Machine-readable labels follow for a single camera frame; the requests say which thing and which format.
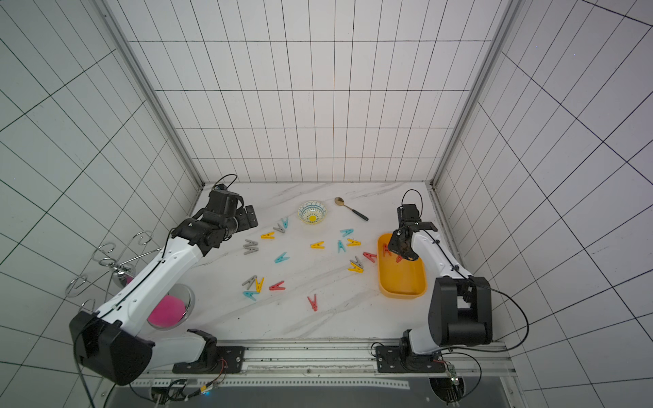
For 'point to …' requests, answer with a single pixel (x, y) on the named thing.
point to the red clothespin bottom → (314, 303)
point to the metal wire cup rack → (119, 270)
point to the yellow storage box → (400, 277)
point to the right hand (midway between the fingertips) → (391, 245)
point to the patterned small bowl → (312, 212)
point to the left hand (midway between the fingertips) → (238, 221)
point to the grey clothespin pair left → (250, 246)
